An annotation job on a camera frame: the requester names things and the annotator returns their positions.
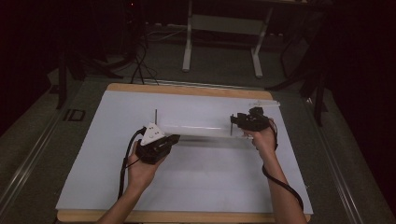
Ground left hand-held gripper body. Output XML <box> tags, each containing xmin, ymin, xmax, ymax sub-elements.
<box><xmin>135</xmin><ymin>121</ymin><xmax>171</xmax><ymax>165</ymax></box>

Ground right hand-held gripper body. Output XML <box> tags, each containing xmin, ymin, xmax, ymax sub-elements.
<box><xmin>242</xmin><ymin>101</ymin><xmax>280</xmax><ymax>132</ymax></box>

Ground person's right hand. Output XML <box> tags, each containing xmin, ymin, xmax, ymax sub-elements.
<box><xmin>244</xmin><ymin>118</ymin><xmax>278</xmax><ymax>161</ymax></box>

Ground person's left hand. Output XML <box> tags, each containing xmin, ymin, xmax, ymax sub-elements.
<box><xmin>127</xmin><ymin>139</ymin><xmax>166</xmax><ymax>191</ymax></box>

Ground pale blue table mat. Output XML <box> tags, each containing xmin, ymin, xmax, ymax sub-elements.
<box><xmin>55</xmin><ymin>90</ymin><xmax>313</xmax><ymax>216</ymax></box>

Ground wooden table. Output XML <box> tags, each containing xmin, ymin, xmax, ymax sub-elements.
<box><xmin>55</xmin><ymin>82</ymin><xmax>312</xmax><ymax>224</ymax></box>

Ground black metal stand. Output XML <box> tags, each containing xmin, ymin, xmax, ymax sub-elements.
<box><xmin>265</xmin><ymin>18</ymin><xmax>331</xmax><ymax>127</ymax></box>
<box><xmin>55</xmin><ymin>46</ymin><xmax>124</xmax><ymax>110</ymax></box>

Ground black floor socket plate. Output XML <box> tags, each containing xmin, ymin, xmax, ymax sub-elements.
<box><xmin>63</xmin><ymin>108</ymin><xmax>86</xmax><ymax>122</ymax></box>

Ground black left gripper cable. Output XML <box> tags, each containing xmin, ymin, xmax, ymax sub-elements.
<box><xmin>117</xmin><ymin>126</ymin><xmax>148</xmax><ymax>201</ymax></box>

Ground black floor cables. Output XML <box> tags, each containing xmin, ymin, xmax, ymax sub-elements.
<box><xmin>129</xmin><ymin>29</ymin><xmax>161</xmax><ymax>86</ymax></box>

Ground white metal desk frame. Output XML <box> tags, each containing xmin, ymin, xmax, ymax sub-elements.
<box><xmin>181</xmin><ymin>0</ymin><xmax>276</xmax><ymax>79</ymax></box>

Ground metal floor rail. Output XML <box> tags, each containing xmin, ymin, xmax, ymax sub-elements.
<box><xmin>303</xmin><ymin>96</ymin><xmax>366</xmax><ymax>224</ymax></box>
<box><xmin>0</xmin><ymin>106</ymin><xmax>64</xmax><ymax>216</ymax></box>

